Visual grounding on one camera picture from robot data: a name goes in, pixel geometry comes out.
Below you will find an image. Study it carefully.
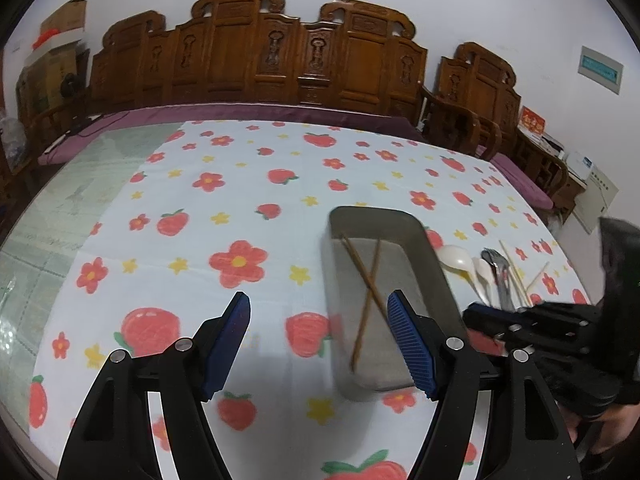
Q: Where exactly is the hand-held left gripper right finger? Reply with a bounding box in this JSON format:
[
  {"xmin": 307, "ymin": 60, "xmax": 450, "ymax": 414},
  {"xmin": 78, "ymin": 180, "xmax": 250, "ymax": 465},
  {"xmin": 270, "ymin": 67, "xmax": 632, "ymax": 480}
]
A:
[{"xmin": 386, "ymin": 289, "xmax": 583, "ymax": 480}]

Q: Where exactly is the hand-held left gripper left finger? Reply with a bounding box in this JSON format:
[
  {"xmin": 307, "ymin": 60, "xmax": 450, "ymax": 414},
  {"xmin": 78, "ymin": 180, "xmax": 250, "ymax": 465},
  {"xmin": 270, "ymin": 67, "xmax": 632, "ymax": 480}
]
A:
[{"xmin": 57, "ymin": 291, "xmax": 251, "ymax": 480}]

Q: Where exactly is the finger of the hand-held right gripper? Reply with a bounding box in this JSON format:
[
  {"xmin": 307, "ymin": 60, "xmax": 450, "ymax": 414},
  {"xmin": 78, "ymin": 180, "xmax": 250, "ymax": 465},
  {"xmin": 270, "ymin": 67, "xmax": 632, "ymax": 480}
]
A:
[
  {"xmin": 517, "ymin": 301, "xmax": 603, "ymax": 343},
  {"xmin": 462, "ymin": 304, "xmax": 526, "ymax": 350}
]

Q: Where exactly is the small white plastic spoon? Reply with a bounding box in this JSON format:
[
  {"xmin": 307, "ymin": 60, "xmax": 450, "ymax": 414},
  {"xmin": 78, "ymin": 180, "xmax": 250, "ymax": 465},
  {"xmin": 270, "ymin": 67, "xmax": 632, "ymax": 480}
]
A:
[{"xmin": 472, "ymin": 259, "xmax": 501, "ymax": 311}]

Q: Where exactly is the light bamboo chopstick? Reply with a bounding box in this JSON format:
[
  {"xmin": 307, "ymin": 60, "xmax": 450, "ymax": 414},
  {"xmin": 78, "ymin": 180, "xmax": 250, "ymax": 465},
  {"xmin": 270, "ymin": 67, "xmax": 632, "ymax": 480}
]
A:
[
  {"xmin": 522, "ymin": 261, "xmax": 550, "ymax": 293},
  {"xmin": 499, "ymin": 239, "xmax": 533, "ymax": 307}
]

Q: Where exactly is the brown wooden chopstick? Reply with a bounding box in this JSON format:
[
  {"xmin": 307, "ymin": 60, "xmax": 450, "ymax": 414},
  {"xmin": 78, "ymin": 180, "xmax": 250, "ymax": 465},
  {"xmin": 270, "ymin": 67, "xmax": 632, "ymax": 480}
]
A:
[
  {"xmin": 350, "ymin": 239, "xmax": 383, "ymax": 372},
  {"xmin": 341, "ymin": 234, "xmax": 391, "ymax": 322}
]

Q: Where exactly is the metal spoon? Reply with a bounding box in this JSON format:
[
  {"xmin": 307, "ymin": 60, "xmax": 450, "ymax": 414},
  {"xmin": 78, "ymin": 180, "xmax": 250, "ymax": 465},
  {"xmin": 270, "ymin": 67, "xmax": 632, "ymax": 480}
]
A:
[
  {"xmin": 492, "ymin": 252, "xmax": 518, "ymax": 311},
  {"xmin": 481, "ymin": 247, "xmax": 511, "ymax": 311}
]

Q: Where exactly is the large white plastic spoon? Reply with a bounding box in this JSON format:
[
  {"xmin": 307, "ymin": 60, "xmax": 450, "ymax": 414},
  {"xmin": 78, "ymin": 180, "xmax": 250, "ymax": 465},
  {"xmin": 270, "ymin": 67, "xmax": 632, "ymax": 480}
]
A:
[{"xmin": 439, "ymin": 244, "xmax": 493, "ymax": 307}]

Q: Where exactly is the rectangular metal tray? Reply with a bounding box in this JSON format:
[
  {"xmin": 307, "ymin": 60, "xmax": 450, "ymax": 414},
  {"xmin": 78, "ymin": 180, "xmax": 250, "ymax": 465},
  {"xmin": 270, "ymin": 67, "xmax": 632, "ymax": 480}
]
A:
[{"xmin": 322, "ymin": 205, "xmax": 468, "ymax": 403}]

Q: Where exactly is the person's right hand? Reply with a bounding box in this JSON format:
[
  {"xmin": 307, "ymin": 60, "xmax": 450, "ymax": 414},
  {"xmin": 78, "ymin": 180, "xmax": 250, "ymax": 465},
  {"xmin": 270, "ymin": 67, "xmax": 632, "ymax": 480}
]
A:
[{"xmin": 570, "ymin": 402, "xmax": 640, "ymax": 468}]

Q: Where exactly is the white printed board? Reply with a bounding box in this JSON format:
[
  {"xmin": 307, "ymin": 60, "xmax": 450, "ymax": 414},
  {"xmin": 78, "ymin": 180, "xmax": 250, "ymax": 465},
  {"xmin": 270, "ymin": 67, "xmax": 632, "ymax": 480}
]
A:
[{"xmin": 572, "ymin": 165, "xmax": 621, "ymax": 234}]

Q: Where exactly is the short purple seat cushion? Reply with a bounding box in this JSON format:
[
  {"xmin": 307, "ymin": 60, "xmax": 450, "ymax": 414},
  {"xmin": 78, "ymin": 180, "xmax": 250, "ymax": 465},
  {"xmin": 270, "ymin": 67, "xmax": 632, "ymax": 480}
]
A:
[{"xmin": 475, "ymin": 145, "xmax": 556, "ymax": 211}]

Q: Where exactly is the wooden side table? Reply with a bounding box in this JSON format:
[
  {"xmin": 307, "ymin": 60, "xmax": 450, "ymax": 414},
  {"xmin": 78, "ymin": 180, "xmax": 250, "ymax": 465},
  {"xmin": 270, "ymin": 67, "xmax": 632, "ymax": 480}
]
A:
[{"xmin": 515, "ymin": 130, "xmax": 587, "ymax": 221}]

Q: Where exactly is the white blue carton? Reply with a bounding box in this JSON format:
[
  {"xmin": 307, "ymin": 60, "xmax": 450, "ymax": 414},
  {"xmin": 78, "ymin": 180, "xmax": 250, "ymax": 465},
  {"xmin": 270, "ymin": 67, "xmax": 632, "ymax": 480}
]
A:
[{"xmin": 567, "ymin": 150, "xmax": 599, "ymax": 182}]

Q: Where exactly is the strawberry flower print tablecloth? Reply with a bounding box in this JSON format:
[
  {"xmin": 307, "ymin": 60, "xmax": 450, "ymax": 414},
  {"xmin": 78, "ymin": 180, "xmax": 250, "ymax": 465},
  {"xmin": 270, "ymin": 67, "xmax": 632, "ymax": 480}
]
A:
[{"xmin": 27, "ymin": 119, "xmax": 601, "ymax": 480}]

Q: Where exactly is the white device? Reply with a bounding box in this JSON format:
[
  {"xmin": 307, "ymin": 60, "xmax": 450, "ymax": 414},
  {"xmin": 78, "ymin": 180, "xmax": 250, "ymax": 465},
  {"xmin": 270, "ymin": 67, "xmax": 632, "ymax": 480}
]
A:
[{"xmin": 542, "ymin": 132, "xmax": 569, "ymax": 159}]

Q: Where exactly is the red gift box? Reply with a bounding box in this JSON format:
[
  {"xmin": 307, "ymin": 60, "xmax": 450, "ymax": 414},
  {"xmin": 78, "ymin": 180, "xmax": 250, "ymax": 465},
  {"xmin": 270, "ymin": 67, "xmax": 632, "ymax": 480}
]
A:
[{"xmin": 520, "ymin": 106, "xmax": 547, "ymax": 134}]

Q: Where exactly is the carved wooden armchair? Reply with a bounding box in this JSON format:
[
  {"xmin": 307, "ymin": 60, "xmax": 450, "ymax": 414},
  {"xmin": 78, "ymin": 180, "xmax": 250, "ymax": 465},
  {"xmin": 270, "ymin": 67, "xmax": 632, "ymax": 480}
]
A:
[{"xmin": 420, "ymin": 42, "xmax": 523, "ymax": 157}]

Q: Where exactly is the carved wooden bench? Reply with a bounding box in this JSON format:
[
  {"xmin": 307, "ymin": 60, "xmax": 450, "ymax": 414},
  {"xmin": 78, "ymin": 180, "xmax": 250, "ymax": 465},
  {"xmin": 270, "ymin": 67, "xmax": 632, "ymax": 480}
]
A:
[{"xmin": 20, "ymin": 0, "xmax": 431, "ymax": 161}]

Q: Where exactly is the clear plastic bag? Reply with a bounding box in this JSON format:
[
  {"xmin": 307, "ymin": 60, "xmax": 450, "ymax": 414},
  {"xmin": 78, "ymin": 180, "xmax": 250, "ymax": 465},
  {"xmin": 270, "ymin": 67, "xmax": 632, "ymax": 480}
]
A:
[{"xmin": 0, "ymin": 115, "xmax": 27, "ymax": 172}]

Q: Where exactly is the large cardboard box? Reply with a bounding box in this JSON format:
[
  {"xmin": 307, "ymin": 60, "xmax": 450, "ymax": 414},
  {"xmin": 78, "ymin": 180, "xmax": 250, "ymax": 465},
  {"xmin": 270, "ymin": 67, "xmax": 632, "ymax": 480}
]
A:
[{"xmin": 15, "ymin": 40, "xmax": 92, "ymax": 126}]

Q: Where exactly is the small cardboard box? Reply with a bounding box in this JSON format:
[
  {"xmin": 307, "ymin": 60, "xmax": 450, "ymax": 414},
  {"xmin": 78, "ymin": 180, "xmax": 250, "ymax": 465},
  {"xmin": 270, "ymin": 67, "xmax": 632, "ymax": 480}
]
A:
[{"xmin": 40, "ymin": 0, "xmax": 88, "ymax": 36}]

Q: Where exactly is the white green wall sign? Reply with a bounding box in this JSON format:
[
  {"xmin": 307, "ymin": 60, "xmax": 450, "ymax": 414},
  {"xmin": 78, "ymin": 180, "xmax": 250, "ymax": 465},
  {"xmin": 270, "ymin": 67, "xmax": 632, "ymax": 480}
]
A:
[{"xmin": 577, "ymin": 45, "xmax": 626, "ymax": 95}]

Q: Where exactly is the black cable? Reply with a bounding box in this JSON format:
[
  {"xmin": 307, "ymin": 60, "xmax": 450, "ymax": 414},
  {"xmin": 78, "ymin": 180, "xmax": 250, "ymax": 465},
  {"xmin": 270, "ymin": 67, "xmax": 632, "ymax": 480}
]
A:
[{"xmin": 45, "ymin": 114, "xmax": 110, "ymax": 155}]

